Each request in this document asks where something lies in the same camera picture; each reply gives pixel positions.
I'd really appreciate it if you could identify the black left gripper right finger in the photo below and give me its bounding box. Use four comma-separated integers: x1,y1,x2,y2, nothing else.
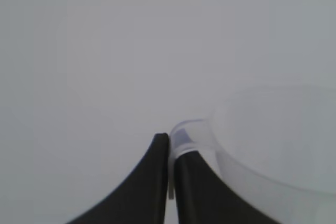
173,129,289,224

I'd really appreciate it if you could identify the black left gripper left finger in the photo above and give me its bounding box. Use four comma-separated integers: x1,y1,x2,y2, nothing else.
64,132,170,224

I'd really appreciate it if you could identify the translucent plastic measuring cup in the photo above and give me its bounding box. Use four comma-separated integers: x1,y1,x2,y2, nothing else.
167,84,336,200

